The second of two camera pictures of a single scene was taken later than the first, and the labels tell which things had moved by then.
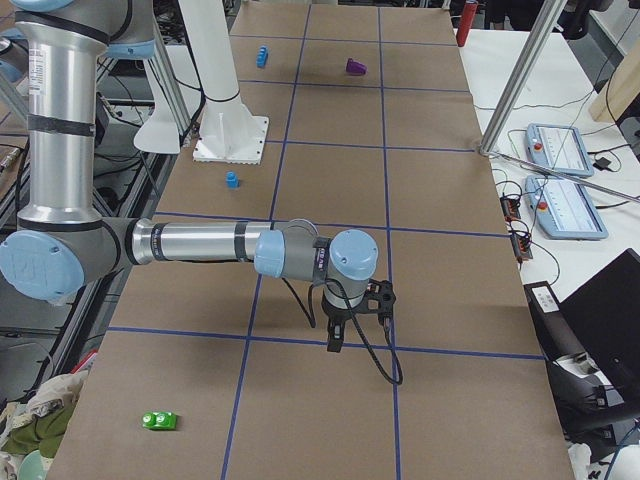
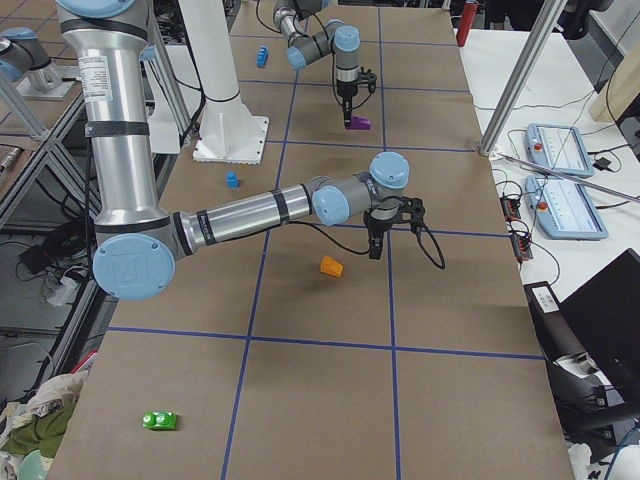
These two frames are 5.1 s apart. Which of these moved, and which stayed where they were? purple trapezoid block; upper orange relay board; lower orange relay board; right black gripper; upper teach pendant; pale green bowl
Moved: purple trapezoid block; right black gripper
Stayed: upper teach pendant; lower orange relay board; pale green bowl; upper orange relay board
